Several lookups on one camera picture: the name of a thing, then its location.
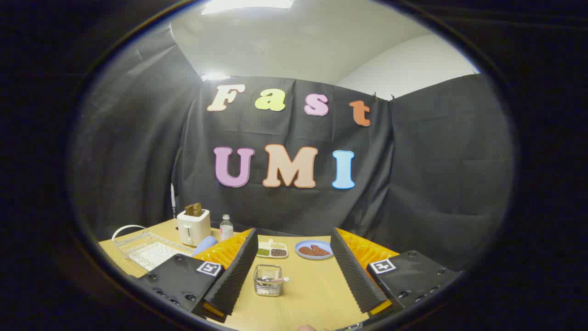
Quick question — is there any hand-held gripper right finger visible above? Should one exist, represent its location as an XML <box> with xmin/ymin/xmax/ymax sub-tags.
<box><xmin>330</xmin><ymin>227</ymin><xmax>464</xmax><ymax>319</ymax></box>

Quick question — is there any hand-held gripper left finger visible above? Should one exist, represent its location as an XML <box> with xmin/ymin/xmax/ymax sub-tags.
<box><xmin>137</xmin><ymin>228</ymin><xmax>259</xmax><ymax>322</ymax></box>

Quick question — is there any metal wire basket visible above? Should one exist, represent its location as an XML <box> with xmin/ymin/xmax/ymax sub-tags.
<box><xmin>254</xmin><ymin>264</ymin><xmax>283</xmax><ymax>297</ymax></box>

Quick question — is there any light blue plate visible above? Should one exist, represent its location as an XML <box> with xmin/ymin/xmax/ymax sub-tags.
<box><xmin>192</xmin><ymin>235</ymin><xmax>219</xmax><ymax>257</ymax></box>

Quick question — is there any white wire dish rack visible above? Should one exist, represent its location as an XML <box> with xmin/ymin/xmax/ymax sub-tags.
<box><xmin>112</xmin><ymin>225</ymin><xmax>196</xmax><ymax>272</ymax></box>

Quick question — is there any blue food dish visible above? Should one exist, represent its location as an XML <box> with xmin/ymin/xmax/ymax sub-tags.
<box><xmin>294</xmin><ymin>240</ymin><xmax>334</xmax><ymax>261</ymax></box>

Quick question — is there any white divided tray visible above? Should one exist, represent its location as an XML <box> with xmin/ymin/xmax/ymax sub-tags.
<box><xmin>256</xmin><ymin>239</ymin><xmax>288</xmax><ymax>259</ymax></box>

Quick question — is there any clear bottle pink label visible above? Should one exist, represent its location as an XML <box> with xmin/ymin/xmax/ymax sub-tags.
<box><xmin>220</xmin><ymin>214</ymin><xmax>234</xmax><ymax>242</ymax></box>

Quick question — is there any white toaster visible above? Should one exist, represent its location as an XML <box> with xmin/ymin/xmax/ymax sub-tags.
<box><xmin>177</xmin><ymin>209</ymin><xmax>212</xmax><ymax>247</ymax></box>

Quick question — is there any black backdrop cloth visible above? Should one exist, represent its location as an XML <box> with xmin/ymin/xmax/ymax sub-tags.
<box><xmin>69</xmin><ymin>28</ymin><xmax>515</xmax><ymax>273</ymax></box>

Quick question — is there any ceiling light panel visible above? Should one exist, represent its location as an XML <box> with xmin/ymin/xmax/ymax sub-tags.
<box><xmin>201</xmin><ymin>0</ymin><xmax>295</xmax><ymax>16</ymax></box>

